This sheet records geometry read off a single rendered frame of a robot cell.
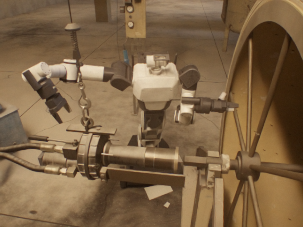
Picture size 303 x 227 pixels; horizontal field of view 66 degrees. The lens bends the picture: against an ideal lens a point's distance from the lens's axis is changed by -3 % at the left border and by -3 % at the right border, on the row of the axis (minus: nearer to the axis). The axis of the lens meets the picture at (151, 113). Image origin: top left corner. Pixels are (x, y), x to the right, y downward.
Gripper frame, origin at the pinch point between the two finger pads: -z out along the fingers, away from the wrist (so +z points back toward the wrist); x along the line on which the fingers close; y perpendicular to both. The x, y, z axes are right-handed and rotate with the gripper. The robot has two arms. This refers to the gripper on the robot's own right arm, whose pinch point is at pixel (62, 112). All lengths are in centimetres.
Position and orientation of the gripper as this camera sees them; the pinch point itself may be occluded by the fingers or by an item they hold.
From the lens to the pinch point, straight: 129.2
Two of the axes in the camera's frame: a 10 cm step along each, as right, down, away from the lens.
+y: 9.0, -3.0, -3.3
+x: -1.4, 5.2, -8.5
